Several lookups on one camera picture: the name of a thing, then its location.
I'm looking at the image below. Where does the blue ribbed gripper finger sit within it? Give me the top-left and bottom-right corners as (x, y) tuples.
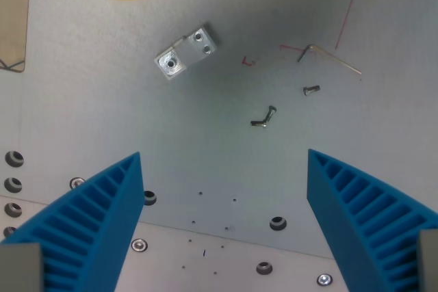
(306, 148), (438, 292)
(0, 151), (144, 292)

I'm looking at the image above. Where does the metal hex allen key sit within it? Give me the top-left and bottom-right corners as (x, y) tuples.
(296, 43), (363, 76)

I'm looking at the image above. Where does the beige board with rounded corner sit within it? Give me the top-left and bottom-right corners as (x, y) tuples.
(0, 0), (31, 72)

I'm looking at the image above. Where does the aluminium bracket block with holes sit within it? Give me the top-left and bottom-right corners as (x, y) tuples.
(153, 23), (219, 83)

